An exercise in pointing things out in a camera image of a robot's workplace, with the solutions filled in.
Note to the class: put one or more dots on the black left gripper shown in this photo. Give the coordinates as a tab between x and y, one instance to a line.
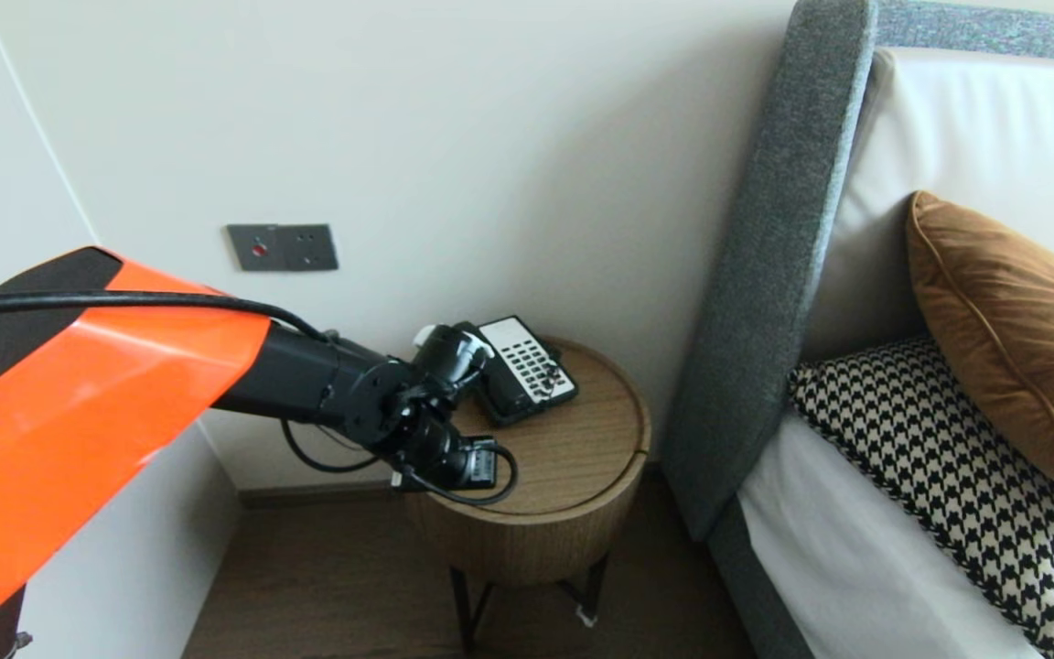
449	361

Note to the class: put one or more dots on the round wooden bedside table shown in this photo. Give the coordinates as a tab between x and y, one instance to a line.
545	545

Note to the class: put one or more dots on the brown wooden baseboard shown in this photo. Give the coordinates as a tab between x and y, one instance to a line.
326	494

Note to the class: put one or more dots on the orange velvet cushion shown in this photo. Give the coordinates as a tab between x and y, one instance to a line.
1012	339

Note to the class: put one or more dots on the white padded headboard cushion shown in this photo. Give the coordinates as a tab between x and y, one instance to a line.
994	137

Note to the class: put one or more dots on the black telephone handset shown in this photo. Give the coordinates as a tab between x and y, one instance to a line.
504	395

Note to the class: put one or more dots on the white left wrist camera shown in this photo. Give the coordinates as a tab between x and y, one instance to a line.
483	462

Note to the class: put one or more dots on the black and white desk telephone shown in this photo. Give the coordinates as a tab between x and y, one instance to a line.
536	366

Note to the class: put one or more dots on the white bed sheet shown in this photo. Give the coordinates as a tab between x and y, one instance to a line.
838	567

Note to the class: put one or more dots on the grey upholstered headboard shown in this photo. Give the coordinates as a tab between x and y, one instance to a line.
783	183

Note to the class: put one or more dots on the black white houndstooth cushion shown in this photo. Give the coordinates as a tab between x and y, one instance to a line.
948	485

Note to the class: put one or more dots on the dark grey wall switch panel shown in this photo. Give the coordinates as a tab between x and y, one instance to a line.
283	247

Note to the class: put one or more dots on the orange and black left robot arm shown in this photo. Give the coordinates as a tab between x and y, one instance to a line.
79	412

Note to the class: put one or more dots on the round wooden side table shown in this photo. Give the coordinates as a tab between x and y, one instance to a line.
573	458

